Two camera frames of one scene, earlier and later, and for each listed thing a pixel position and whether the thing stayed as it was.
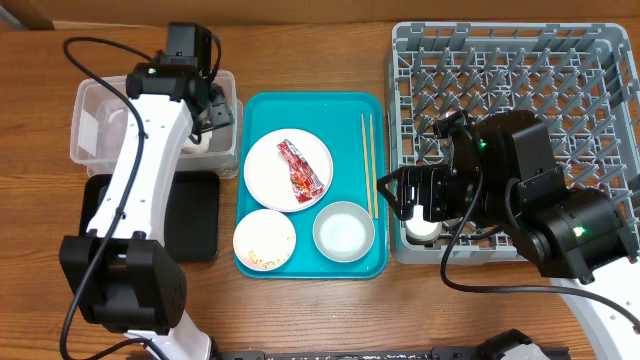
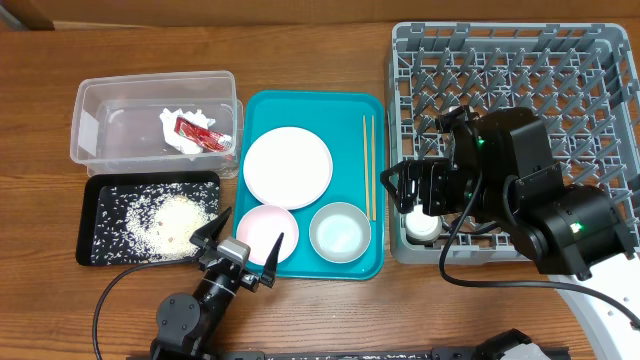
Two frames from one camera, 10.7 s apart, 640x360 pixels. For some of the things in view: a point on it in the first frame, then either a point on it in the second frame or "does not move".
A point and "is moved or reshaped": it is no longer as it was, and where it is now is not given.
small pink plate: [264, 240] is moved or reshaped
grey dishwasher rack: [581, 76] does not move
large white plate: [267, 175] does not move
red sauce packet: [304, 182] to [206, 138]
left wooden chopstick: [368, 186] does not move
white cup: [420, 231] does not move
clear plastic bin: [98, 119] does not move
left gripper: [222, 111] to [269, 273]
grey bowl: [343, 231] does not move
